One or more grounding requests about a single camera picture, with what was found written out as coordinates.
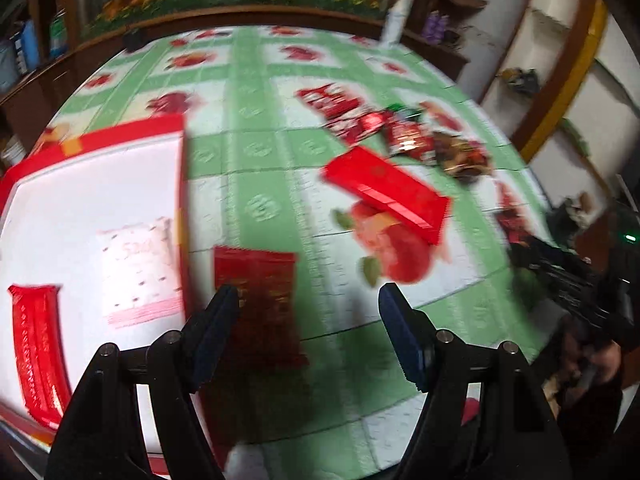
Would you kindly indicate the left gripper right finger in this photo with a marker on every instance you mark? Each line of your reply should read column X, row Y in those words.
column 485, row 415

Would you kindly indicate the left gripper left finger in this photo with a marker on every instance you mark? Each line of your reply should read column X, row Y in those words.
column 100, row 436

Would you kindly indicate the dark red snack packet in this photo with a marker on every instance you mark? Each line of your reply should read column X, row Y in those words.
column 264, row 338

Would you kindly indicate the brown nut snack bag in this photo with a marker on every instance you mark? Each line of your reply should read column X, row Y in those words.
column 462, row 159

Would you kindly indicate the bright red snack packet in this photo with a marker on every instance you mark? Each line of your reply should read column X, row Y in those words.
column 387, row 187

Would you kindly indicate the red flower snack packet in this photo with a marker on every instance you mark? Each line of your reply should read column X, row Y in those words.
column 330, row 100

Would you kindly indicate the operator hand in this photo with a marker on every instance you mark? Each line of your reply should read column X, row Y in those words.
column 585, row 367

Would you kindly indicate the red packet in box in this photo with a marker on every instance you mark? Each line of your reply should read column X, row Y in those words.
column 39, row 353

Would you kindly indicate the red white gift box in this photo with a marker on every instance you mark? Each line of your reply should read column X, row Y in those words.
column 101, row 217

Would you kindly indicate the red heart snack packet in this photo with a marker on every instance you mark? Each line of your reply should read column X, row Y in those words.
column 410, row 139

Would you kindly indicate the green fruit pattern tablecloth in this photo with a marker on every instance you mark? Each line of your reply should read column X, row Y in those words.
column 255, row 154

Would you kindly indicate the purple bottles pair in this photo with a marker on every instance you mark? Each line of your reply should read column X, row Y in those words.
column 435, row 26

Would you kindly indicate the white spray bottle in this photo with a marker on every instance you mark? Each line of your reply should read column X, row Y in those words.
column 394, row 24

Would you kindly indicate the small black table device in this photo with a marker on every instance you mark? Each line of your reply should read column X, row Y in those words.
column 133, row 40

